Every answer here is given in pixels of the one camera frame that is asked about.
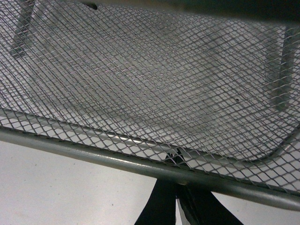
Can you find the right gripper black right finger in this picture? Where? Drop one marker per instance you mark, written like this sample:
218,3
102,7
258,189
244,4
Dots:
201,207

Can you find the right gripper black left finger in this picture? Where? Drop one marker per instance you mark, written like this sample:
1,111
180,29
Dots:
160,208

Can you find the silver mesh document rack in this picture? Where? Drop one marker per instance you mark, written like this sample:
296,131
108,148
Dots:
165,89

